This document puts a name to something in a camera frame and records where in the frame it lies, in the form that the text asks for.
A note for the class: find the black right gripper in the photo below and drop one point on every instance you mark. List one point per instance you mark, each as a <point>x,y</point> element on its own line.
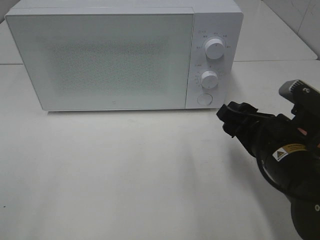
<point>261,134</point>

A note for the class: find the white round door release button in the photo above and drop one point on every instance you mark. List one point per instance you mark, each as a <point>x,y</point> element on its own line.
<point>205,99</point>

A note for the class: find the white microwave door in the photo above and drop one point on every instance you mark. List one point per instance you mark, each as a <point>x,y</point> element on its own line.
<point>105,62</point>

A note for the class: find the white lower microwave knob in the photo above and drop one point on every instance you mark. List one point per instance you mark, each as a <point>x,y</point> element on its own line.
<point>209,79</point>

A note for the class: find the white microwave knob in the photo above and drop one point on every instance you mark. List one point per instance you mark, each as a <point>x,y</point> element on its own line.
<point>214,48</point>
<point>209,79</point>

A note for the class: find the white upper microwave knob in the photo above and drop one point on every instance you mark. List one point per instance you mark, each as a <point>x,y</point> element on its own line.
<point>214,48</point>

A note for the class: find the white microwave oven body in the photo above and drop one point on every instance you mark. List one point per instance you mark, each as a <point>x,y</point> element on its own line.
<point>222,18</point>

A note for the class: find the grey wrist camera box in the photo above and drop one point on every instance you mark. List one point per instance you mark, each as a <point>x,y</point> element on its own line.
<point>305,98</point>

